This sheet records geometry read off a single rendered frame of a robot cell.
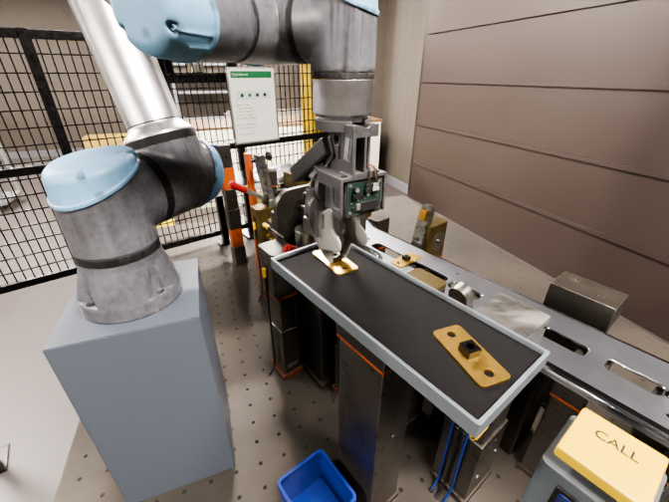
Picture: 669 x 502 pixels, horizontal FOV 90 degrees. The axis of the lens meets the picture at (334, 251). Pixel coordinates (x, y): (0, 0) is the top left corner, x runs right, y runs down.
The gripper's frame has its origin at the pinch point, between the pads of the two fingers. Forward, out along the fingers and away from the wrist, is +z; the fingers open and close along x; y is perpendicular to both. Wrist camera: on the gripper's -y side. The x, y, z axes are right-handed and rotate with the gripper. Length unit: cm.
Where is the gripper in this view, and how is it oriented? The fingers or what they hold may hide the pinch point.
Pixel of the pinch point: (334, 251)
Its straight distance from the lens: 53.0
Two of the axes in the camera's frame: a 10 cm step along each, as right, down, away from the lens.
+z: 0.0, 8.8, 4.7
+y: 5.3, 4.0, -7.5
